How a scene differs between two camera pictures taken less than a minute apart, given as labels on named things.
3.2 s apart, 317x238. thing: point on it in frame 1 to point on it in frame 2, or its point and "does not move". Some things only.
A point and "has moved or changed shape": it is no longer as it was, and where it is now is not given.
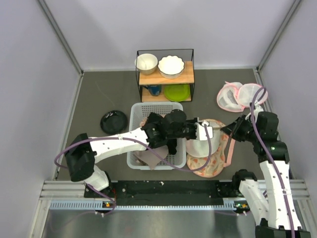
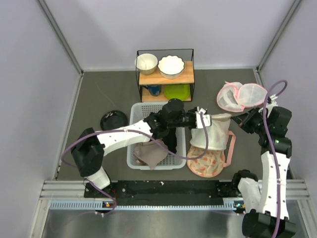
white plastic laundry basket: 137,111 does not move
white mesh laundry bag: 200,148 has moved or changed shape
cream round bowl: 146,63 does not move
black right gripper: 233,129 to 245,118
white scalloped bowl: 171,67 does not move
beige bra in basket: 148,157 does not move
